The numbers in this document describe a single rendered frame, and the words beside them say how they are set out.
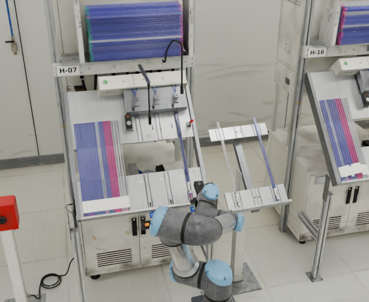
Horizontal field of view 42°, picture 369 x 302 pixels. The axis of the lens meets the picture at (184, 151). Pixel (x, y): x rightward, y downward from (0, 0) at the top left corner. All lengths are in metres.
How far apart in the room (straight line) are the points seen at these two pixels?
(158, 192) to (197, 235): 0.88
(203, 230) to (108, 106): 1.19
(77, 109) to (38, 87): 1.60
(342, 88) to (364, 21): 0.41
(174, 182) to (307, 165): 1.01
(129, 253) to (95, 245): 0.22
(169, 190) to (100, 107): 0.59
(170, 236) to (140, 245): 1.32
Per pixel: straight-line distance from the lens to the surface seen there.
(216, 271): 2.05
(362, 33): 3.09
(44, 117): 4.33
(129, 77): 2.66
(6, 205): 2.58
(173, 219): 1.70
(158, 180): 2.55
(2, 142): 4.46
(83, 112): 2.65
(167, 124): 2.65
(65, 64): 2.59
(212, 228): 1.72
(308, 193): 3.22
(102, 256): 3.04
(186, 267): 2.00
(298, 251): 3.44
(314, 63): 3.21
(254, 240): 3.48
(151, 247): 3.06
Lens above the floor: 2.15
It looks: 28 degrees down
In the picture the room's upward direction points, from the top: straight up
